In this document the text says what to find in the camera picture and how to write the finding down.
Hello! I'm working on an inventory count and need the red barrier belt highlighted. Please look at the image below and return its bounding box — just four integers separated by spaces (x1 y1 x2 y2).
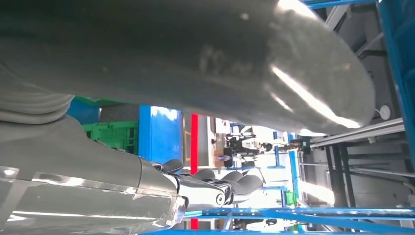
190 113 199 230

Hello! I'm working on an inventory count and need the folded green plastic crate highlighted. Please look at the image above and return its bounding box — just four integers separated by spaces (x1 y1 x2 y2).
82 120 139 155

